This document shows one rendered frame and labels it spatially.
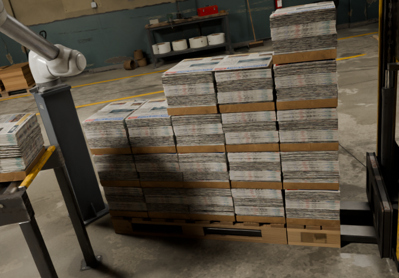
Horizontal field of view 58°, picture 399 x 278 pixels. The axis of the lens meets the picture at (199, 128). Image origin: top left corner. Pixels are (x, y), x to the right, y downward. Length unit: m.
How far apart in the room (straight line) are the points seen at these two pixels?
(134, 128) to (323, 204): 1.13
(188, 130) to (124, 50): 6.90
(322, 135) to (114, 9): 7.34
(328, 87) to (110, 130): 1.24
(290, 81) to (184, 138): 0.66
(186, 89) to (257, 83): 0.38
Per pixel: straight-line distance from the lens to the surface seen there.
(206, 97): 1.89
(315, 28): 1.74
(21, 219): 1.70
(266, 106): 1.84
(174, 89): 1.94
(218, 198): 2.15
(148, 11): 8.68
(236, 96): 1.84
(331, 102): 1.82
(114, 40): 8.81
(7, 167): 1.78
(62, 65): 2.35
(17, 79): 8.35
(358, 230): 2.26
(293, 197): 2.06
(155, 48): 8.19
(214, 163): 2.02
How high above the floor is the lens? 1.46
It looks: 21 degrees down
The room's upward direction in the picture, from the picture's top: 10 degrees counter-clockwise
